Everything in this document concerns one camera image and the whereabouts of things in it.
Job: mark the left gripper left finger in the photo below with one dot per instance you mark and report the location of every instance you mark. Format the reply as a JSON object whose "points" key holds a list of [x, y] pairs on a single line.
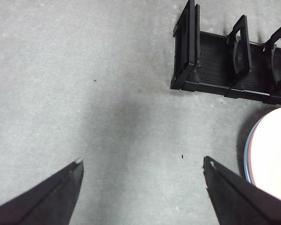
{"points": [[49, 199]]}

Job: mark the pink plate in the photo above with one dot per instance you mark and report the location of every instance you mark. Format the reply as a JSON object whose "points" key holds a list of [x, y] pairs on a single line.
{"points": [[276, 152]]}

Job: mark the black plastic dish rack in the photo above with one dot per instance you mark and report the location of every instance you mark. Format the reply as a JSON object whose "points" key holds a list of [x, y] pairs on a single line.
{"points": [[213, 68]]}

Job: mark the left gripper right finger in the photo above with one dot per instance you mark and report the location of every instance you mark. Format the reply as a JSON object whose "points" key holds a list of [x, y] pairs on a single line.
{"points": [[238, 201]]}

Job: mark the blue plate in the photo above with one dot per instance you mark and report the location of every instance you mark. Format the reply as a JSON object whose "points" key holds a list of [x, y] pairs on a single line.
{"points": [[246, 159]]}

